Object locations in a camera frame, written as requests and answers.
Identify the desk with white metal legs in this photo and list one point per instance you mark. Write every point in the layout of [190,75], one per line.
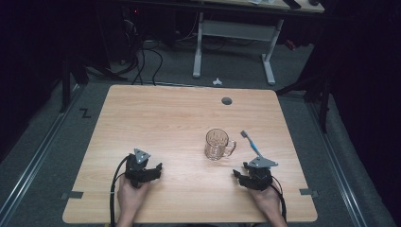
[236,30]

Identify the metal floor rail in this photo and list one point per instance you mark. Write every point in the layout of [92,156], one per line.
[38,157]
[340,170]

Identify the small white floor object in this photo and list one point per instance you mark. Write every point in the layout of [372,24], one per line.
[217,82]

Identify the black metal stand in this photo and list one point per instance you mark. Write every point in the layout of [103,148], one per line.
[323,104]
[65,91]

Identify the person's right hand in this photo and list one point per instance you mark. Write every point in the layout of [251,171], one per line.
[268,201]

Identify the person's left hand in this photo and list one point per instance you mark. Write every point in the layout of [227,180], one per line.
[131,198]

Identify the small red object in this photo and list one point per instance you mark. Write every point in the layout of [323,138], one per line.
[290,44]

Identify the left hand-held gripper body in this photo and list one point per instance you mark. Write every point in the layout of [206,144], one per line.
[136,171]

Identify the clear glass mug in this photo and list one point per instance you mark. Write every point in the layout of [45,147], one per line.
[217,146]

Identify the blue grey toothbrush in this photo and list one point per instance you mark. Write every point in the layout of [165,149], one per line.
[252,145]

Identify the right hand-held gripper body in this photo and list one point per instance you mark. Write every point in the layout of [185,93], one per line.
[260,176]

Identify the grey tape strip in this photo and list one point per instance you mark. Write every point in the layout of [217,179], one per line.
[309,192]
[74,195]

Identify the grey round table grommet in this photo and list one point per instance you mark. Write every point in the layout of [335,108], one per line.
[226,101]

